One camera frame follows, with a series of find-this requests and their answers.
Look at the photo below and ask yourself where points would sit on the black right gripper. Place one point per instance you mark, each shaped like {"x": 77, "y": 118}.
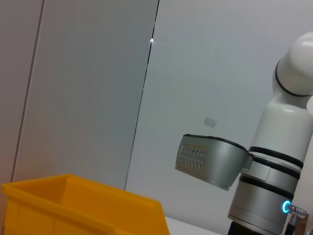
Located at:
{"x": 237, "y": 230}

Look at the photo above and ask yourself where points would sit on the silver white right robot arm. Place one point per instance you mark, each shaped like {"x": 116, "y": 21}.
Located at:
{"x": 281, "y": 127}

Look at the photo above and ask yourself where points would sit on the yellow plastic storage bin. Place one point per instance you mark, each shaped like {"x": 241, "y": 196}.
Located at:
{"x": 85, "y": 208}

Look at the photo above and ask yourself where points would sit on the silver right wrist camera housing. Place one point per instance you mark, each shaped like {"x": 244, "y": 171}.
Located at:
{"x": 220, "y": 161}

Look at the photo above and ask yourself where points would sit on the grey wall sticker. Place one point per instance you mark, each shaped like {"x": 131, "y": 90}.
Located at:
{"x": 210, "y": 122}

